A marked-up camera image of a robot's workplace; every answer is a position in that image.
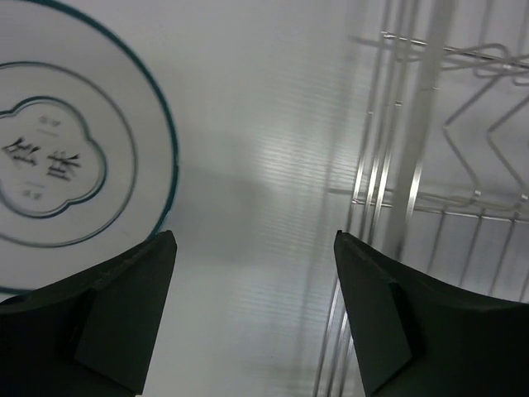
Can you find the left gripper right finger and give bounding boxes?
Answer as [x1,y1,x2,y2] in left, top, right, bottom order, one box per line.
[334,231,528,396]

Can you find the white plate teal rings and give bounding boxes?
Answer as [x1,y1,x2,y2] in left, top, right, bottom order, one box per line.
[0,0,181,295]

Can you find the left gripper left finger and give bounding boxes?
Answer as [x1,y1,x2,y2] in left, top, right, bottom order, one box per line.
[1,231,177,396]

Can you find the metal wire dish rack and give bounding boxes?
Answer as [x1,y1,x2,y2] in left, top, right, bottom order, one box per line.
[312,0,529,397]

